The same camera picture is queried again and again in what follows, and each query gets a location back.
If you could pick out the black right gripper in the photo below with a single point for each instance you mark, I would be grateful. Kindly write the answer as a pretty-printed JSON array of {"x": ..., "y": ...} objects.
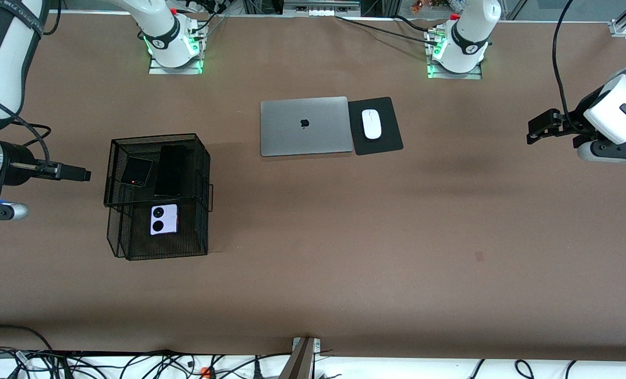
[{"x": 16, "y": 162}]

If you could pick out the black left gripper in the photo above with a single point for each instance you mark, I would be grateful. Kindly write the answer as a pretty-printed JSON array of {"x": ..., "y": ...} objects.
[{"x": 576, "y": 122}]

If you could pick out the small black flip phone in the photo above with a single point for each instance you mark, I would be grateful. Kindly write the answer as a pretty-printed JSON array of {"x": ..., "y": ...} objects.
[{"x": 136, "y": 171}]

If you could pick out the long black phone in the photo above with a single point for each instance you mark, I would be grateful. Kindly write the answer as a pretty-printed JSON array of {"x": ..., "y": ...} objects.
[{"x": 170, "y": 171}]

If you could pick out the lavender flip phone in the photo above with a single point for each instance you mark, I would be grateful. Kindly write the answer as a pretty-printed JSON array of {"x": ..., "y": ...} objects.
[{"x": 170, "y": 221}]

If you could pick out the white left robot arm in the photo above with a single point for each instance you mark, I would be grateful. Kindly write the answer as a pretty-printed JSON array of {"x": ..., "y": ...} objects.
[{"x": 607, "y": 118}]

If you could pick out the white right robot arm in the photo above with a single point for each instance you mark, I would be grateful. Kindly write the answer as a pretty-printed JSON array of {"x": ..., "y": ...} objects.
[{"x": 2, "y": 79}]

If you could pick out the black mouse pad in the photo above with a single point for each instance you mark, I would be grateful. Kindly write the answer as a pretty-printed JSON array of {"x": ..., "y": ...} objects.
[{"x": 386, "y": 142}]

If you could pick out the white computer mouse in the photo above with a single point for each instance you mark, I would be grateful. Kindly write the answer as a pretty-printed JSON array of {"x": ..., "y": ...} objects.
[{"x": 371, "y": 123}]

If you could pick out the silver closed laptop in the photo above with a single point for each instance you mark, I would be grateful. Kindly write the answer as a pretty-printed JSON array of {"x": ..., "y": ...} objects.
[{"x": 291, "y": 131}]

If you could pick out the white power strip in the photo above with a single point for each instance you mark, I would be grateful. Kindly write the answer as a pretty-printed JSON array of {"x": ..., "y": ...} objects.
[{"x": 320, "y": 11}]

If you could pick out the grey metal camera post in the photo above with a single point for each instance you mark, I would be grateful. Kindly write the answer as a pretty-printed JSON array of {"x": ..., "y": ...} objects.
[{"x": 299, "y": 363}]

